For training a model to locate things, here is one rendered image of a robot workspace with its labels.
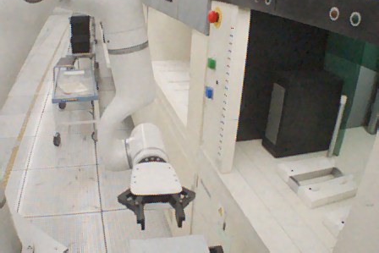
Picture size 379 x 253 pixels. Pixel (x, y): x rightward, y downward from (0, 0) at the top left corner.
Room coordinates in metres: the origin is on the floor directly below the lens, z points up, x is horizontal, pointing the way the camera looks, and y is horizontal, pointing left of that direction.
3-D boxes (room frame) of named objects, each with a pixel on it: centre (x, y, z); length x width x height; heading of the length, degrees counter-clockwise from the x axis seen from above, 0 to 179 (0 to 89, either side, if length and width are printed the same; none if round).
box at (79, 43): (4.20, 1.63, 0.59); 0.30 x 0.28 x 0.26; 19
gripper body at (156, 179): (0.54, 0.07, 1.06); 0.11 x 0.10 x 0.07; 13
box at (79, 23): (4.19, 1.63, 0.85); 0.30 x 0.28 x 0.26; 18
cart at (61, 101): (2.90, 1.19, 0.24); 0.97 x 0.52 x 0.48; 22
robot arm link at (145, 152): (0.60, 0.08, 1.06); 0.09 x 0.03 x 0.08; 103
